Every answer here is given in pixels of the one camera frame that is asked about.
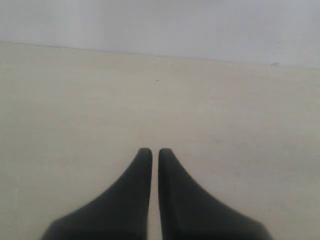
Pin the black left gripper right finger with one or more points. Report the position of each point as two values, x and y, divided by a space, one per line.
189 212

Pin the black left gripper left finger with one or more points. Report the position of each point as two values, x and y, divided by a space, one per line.
119 213

